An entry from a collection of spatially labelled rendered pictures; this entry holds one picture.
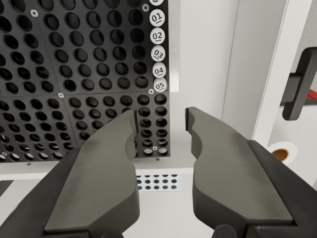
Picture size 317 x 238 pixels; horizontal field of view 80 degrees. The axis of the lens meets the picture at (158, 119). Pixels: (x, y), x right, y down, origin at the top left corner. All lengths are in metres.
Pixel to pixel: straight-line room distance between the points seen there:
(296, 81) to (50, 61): 0.23
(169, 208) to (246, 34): 0.46
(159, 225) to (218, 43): 0.52
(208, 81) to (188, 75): 0.03
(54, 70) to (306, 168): 0.54
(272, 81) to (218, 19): 0.10
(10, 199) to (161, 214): 0.36
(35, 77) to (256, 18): 0.21
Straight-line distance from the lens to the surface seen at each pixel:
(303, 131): 0.49
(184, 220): 0.62
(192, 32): 0.25
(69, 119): 0.23
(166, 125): 0.22
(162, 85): 0.18
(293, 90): 0.22
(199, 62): 0.26
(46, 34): 0.21
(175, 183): 0.44
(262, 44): 0.20
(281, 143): 0.42
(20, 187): 0.39
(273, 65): 0.18
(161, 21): 0.17
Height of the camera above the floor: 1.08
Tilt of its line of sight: 60 degrees down
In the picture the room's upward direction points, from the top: 179 degrees clockwise
